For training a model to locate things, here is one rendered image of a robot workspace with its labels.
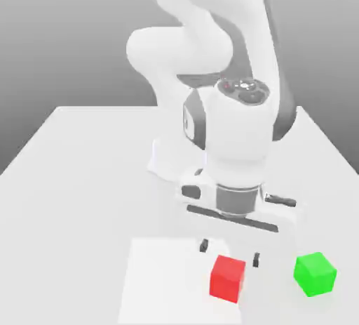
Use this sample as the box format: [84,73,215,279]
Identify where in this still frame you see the small green cube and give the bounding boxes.
[292,251,338,298]

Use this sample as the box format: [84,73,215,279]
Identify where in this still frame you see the small red cube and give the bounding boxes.
[209,254,247,304]

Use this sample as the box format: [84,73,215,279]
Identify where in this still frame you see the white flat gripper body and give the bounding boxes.
[180,202,297,253]

